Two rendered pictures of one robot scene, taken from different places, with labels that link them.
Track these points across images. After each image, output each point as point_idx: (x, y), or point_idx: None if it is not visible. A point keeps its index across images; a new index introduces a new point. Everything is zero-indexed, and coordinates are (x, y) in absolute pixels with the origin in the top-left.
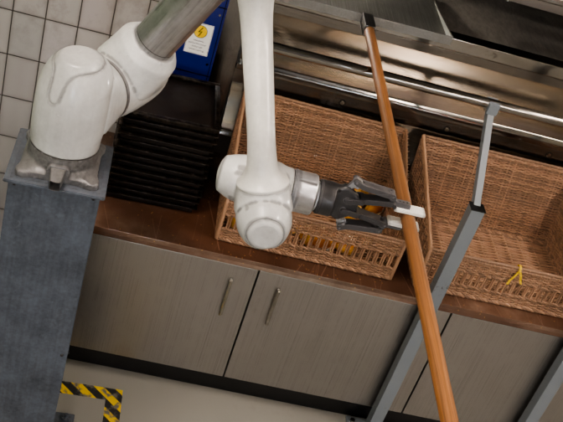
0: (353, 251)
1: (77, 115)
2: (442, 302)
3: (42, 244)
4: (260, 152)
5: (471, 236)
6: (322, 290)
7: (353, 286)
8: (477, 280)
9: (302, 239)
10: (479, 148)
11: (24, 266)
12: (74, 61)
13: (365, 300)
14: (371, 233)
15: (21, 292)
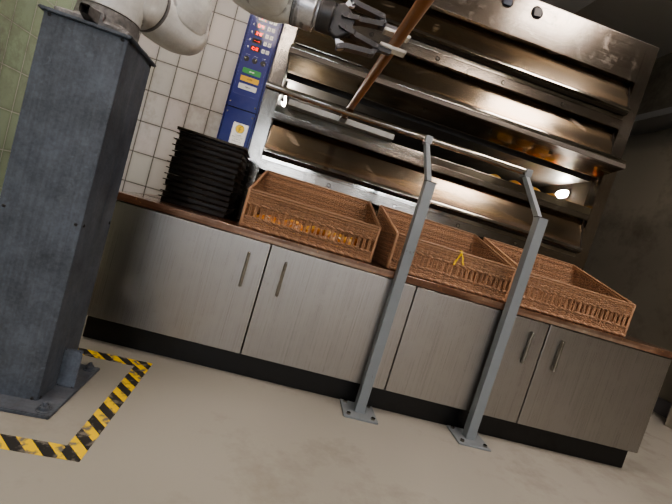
0: (341, 236)
1: None
2: (410, 276)
3: (69, 86)
4: None
5: (428, 204)
6: (319, 264)
7: (343, 259)
8: (432, 262)
9: (304, 225)
10: (424, 159)
11: (49, 111)
12: None
13: (352, 273)
14: (354, 219)
15: (42, 142)
